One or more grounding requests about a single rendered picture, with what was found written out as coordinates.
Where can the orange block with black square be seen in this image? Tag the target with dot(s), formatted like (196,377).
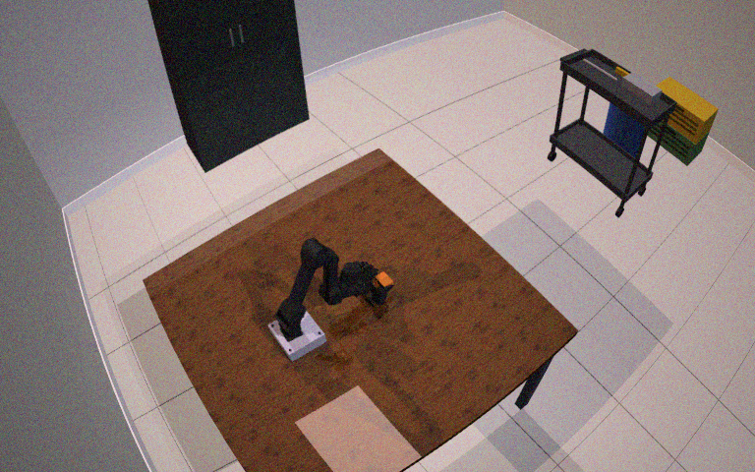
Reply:
(383,280)

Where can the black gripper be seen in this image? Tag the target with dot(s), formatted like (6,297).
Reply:
(379,295)

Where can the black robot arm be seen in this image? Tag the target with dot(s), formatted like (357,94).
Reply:
(333,290)

